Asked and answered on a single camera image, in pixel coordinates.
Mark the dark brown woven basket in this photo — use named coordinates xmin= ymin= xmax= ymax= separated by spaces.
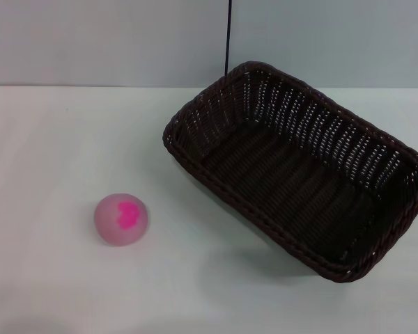
xmin=162 ymin=61 xmax=418 ymax=283

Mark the pink ball with magenta patch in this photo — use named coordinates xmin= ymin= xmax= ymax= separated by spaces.
xmin=93 ymin=191 xmax=150 ymax=247

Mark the black vertical wall strip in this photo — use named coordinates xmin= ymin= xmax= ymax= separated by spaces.
xmin=224 ymin=0 xmax=231 ymax=76

